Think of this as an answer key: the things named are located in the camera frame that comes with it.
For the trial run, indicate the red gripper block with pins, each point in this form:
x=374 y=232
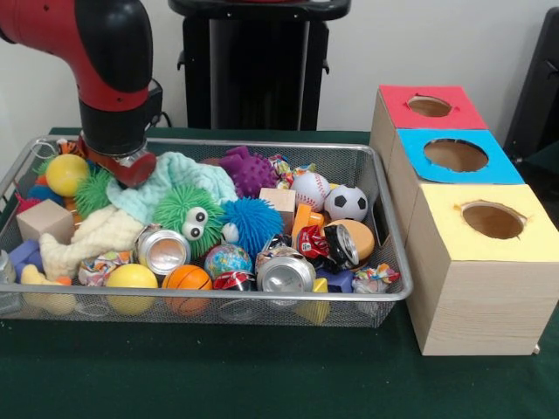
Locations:
x=131 y=170

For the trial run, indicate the large green spiky ball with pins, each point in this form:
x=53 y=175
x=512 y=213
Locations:
x=92 y=192

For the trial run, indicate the pale blue waffle cloth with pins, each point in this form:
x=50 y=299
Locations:
x=179 y=179

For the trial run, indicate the cream yellow knitted cloth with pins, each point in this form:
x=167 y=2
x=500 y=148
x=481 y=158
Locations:
x=87 y=244

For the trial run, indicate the crushed shiny silver can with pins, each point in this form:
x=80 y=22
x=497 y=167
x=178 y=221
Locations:
x=162 y=251

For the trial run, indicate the blue spiky ball with eyes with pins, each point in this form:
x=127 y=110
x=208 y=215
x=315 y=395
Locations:
x=253 y=225

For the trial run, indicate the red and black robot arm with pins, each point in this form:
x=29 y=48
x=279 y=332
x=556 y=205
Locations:
x=96 y=61

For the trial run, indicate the shallow clear mesh bin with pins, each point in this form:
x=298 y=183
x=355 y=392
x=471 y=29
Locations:
x=376 y=166

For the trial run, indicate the wooden box with three holes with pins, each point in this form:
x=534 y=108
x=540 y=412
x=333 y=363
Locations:
x=472 y=305

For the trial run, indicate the light green spiky ball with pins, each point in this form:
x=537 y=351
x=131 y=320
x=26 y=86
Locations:
x=188 y=218

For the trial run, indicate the plain wooden cube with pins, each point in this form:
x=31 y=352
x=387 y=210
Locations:
x=279 y=205
x=44 y=220

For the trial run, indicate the yellow smiley ball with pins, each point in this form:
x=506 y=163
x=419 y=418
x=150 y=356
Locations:
x=131 y=279

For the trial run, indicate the purple spiky toy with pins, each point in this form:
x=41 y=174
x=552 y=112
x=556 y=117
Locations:
x=249 y=170

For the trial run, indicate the small orange basketball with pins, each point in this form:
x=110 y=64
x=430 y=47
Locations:
x=186 y=281

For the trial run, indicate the small blue globe ball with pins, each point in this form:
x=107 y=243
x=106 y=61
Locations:
x=227 y=260

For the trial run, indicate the small yellow rubber duck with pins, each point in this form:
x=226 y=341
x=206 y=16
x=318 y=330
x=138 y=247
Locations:
x=39 y=278

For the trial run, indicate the white baseball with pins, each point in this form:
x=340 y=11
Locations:
x=310 y=190

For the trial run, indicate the silver drink can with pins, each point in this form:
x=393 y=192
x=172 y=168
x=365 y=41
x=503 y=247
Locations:
x=286 y=272

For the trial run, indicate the small soccer ball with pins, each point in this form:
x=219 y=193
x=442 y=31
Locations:
x=346 y=202

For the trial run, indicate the black drink can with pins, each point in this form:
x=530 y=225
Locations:
x=341 y=246

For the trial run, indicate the dark green table cloth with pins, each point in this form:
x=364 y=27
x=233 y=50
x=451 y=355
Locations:
x=262 y=375

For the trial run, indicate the black upright panel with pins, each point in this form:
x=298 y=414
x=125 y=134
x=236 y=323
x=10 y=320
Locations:
x=541 y=87

